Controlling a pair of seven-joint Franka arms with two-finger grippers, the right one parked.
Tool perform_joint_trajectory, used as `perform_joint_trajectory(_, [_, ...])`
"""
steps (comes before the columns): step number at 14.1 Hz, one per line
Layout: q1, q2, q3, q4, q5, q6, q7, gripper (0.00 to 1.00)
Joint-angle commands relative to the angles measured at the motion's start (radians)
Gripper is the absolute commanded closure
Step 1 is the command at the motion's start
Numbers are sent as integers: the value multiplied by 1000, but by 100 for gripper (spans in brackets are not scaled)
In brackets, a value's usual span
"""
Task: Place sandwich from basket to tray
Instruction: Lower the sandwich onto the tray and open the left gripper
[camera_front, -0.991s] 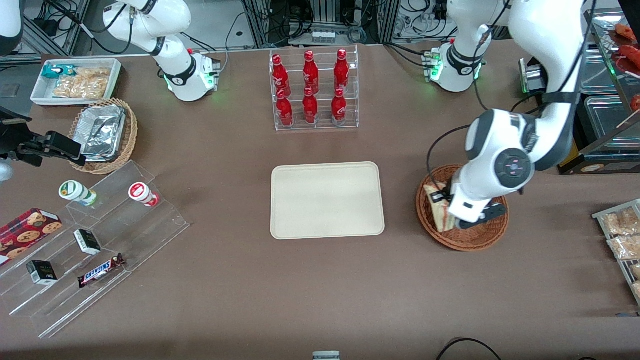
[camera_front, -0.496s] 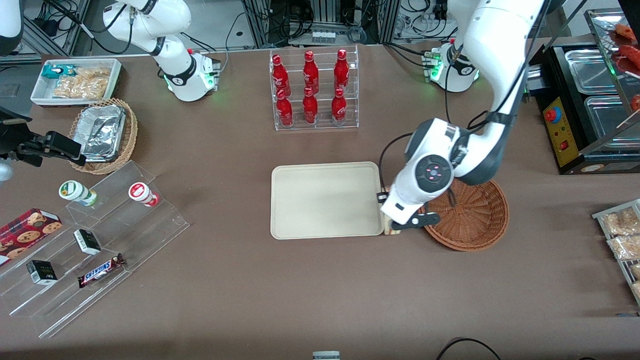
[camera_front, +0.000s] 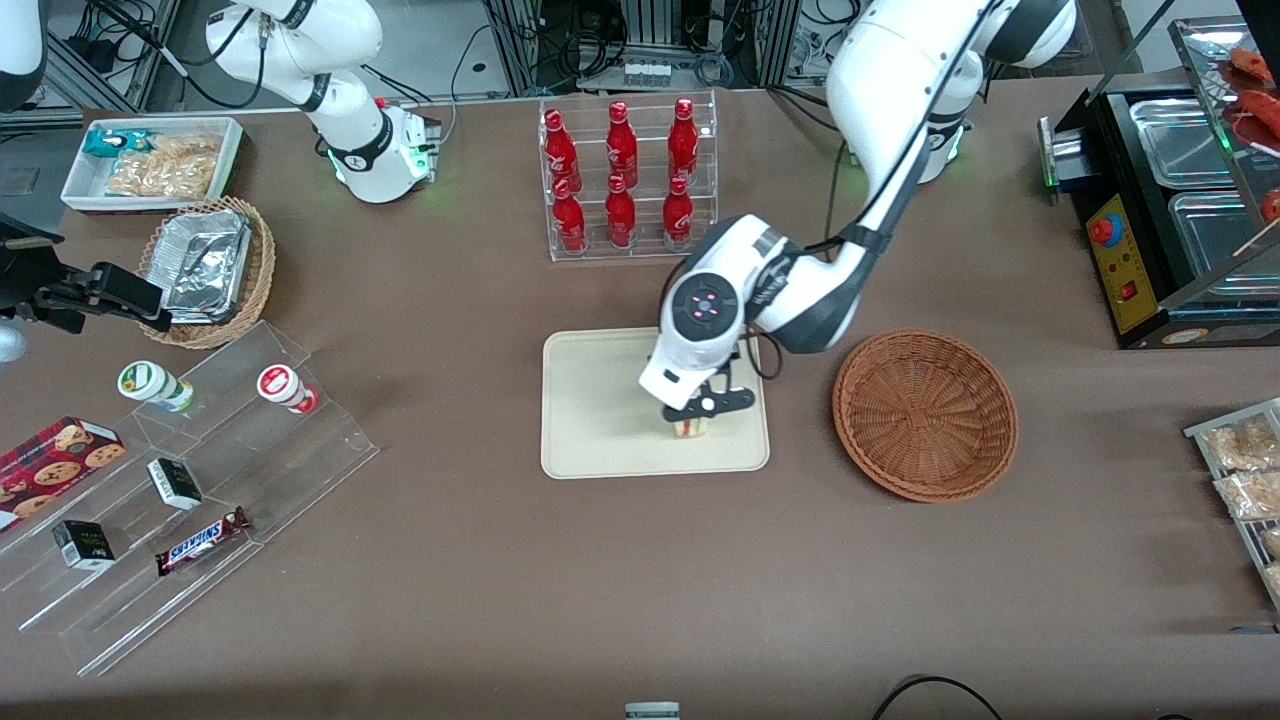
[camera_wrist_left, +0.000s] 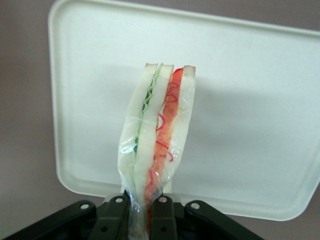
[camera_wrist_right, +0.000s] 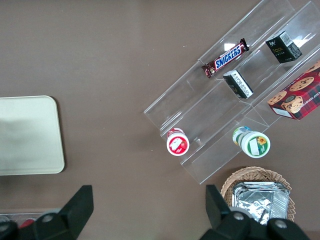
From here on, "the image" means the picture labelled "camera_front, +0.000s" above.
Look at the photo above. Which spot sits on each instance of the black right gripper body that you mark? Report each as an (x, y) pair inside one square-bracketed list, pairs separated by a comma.
[(27, 281)]

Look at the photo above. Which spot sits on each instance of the triangular sandwich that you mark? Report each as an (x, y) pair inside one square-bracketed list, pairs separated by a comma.
[(692, 430)]

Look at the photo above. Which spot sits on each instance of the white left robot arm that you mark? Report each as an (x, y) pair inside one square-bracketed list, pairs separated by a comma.
[(890, 80)]

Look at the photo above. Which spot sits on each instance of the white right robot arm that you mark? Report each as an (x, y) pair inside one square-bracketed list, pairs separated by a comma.
[(350, 130)]

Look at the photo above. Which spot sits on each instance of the beige plastic tray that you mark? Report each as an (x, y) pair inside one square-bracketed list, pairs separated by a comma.
[(600, 420)]

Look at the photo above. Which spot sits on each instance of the aluminium foil tray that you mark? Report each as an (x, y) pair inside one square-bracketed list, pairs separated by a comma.
[(205, 265)]

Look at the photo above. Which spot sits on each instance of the light oval wicker basket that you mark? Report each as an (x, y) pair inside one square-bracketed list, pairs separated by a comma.
[(262, 265)]

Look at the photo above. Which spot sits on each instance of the brown round wicker basket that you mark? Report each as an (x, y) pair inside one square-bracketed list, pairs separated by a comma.
[(925, 415)]

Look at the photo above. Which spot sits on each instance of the tray of packaged snacks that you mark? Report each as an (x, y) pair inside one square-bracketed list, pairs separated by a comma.
[(1200, 432)]

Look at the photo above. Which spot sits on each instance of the green lidded yogurt cup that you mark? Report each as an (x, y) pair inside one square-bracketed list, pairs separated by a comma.
[(150, 383)]

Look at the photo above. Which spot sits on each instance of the white rectangular plastic bin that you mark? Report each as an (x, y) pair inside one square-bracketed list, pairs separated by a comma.
[(85, 190)]

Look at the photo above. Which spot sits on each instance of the clear bag of crackers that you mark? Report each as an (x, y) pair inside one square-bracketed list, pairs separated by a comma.
[(170, 168)]

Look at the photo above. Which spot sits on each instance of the red lidded yogurt cup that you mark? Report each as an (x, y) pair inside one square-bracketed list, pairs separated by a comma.
[(282, 386)]

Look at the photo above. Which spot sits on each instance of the teal snack packet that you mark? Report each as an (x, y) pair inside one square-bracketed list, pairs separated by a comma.
[(110, 143)]

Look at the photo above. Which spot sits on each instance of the small black white box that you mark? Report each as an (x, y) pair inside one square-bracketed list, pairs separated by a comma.
[(175, 483)]

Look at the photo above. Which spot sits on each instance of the red chocolate cookie box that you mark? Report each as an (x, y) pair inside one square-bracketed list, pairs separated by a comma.
[(55, 462)]

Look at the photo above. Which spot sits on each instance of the clear acrylic stepped display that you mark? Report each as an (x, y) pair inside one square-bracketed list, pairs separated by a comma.
[(250, 470)]

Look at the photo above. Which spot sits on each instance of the red cola bottle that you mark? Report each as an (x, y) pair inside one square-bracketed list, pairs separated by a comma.
[(570, 222), (620, 215), (560, 150), (621, 145), (678, 215), (683, 140)]

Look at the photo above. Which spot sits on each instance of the Snickers chocolate bar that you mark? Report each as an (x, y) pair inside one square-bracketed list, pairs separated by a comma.
[(200, 541)]

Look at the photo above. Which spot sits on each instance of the small black green box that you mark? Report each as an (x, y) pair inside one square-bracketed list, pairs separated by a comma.
[(83, 545)]

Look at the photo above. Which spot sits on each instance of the clear acrylic bottle rack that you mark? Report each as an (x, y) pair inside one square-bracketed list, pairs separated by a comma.
[(645, 150)]

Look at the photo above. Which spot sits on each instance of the small grey device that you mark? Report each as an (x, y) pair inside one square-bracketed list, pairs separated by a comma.
[(652, 711)]

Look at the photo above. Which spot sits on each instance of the black hot food warmer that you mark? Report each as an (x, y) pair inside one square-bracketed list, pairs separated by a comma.
[(1140, 290)]

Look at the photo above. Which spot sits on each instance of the steel warmer pan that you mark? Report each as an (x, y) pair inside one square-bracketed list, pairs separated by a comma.
[(1180, 140), (1215, 235)]

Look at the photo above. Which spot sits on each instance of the clear bag of pastry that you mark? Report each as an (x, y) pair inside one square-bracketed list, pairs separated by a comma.
[(1250, 495), (1245, 442)]

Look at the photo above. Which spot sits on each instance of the red sausage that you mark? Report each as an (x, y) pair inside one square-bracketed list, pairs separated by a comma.
[(1260, 115), (1250, 63)]

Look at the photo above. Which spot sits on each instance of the aluminium frame equipment rack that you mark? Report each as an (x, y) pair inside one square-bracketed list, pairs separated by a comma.
[(650, 40)]

